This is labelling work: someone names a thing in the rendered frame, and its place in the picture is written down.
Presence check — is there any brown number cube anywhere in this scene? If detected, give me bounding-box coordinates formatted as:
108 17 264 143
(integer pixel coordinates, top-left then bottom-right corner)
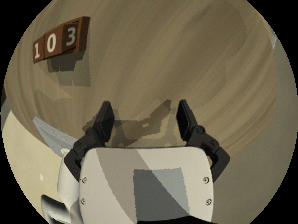
44 22 79 59
33 34 45 63

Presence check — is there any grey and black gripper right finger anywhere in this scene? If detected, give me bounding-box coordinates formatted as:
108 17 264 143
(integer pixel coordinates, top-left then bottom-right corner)
176 99 230 183

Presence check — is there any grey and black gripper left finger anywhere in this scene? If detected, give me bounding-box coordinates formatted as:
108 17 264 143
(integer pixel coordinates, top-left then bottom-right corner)
64 101 115 183

